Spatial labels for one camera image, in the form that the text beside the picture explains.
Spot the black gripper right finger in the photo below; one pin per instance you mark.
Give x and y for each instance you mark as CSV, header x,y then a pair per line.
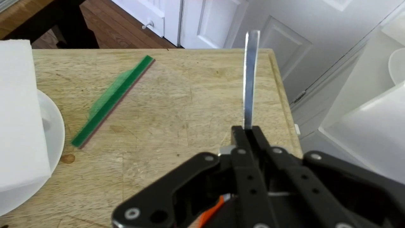
x,y
320,190

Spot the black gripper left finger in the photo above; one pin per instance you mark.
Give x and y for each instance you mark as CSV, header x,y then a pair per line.
x,y
248,185

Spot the metal blade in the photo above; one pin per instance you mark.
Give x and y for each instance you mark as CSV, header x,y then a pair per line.
x,y
250,80

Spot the small white plate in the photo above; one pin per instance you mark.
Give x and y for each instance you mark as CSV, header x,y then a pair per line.
x,y
398,64

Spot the green flat stick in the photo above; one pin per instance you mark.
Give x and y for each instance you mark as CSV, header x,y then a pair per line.
x,y
111,101

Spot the white panel door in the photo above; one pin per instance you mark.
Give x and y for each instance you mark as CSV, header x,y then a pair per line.
x,y
295,25

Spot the white cupboard with knob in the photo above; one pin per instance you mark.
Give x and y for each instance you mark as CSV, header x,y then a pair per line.
x,y
146,14

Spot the large white plate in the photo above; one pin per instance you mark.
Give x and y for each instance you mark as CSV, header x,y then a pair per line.
x,y
52,130

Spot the white paper napkin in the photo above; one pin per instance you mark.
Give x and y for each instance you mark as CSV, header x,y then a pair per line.
x,y
19,118

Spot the dark wooden furniture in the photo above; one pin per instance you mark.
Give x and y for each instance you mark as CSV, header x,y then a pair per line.
x,y
63,20

